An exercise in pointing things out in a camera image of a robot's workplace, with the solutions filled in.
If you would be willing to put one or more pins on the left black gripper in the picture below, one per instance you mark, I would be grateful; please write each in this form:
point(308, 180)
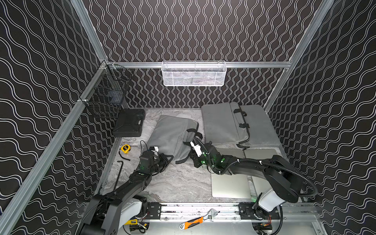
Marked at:
point(161, 161)

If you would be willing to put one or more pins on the grey laptop bag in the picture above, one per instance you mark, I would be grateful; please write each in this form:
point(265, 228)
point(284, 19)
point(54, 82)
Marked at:
point(173, 136)
point(225, 124)
point(259, 131)

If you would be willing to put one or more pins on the silver laptop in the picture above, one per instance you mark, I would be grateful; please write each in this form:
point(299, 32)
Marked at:
point(260, 184)
point(235, 186)

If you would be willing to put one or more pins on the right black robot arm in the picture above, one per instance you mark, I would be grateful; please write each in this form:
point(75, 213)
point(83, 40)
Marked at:
point(287, 183)

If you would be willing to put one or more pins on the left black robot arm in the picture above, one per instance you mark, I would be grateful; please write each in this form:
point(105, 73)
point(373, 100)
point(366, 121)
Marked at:
point(103, 215)

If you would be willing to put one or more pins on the yellow tape measure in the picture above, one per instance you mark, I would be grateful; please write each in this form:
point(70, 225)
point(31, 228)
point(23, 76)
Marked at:
point(125, 149)

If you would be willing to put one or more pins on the black hex key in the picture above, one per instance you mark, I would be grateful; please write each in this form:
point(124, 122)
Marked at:
point(118, 174)

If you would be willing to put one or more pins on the black plastic tool case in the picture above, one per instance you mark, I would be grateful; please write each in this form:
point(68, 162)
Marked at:
point(129, 123)

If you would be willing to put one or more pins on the orange adjustable wrench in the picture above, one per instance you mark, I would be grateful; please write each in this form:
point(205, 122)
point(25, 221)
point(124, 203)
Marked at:
point(191, 223)

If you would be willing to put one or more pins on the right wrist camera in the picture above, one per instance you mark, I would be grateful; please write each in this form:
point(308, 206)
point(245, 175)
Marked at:
point(196, 148)

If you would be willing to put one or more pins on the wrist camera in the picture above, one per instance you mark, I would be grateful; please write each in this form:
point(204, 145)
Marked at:
point(155, 149)
point(196, 148)

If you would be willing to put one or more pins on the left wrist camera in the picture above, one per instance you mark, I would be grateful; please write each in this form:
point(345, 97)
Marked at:
point(155, 149)

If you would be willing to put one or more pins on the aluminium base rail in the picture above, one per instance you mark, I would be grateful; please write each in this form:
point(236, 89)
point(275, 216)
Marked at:
point(227, 212)

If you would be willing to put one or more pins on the black wire basket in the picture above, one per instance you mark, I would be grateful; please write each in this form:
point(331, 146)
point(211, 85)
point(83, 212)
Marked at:
point(107, 98)

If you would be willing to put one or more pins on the white wire mesh basket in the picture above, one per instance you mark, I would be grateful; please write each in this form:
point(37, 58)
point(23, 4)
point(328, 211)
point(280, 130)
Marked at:
point(194, 73)

